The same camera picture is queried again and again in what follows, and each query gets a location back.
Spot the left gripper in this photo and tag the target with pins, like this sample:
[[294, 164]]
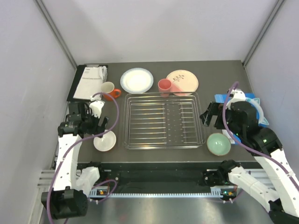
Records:
[[100, 129]]

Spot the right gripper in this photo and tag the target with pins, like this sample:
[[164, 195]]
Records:
[[210, 111]]

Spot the orange and white bowl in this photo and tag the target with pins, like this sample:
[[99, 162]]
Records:
[[106, 142]]

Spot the green ceramic bowl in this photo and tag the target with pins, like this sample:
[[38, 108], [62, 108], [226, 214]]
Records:
[[218, 144]]

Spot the orange mug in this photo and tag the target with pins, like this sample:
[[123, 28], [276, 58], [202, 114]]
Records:
[[110, 91]]

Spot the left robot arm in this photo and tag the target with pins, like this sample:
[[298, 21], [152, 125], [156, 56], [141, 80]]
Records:
[[68, 194]]

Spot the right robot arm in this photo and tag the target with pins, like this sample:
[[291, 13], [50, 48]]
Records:
[[239, 117]]

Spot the pink floral plate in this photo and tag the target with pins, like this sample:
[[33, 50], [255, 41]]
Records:
[[183, 81]]

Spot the teal cat-ear headphones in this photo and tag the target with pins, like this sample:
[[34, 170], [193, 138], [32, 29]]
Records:
[[255, 102]]

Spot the white blue-rimmed plate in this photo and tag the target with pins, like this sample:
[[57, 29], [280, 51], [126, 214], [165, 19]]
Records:
[[136, 80]]

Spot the pink plastic cup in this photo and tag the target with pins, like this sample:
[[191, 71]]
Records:
[[167, 87]]

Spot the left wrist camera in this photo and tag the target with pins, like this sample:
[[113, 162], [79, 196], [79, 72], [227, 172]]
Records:
[[96, 108]]

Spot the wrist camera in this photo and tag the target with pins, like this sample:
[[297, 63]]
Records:
[[238, 95], [96, 108]]

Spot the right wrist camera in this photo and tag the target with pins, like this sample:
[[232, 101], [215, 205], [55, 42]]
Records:
[[238, 95]]

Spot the wire dish rack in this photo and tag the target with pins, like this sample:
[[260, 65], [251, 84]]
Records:
[[162, 121]]

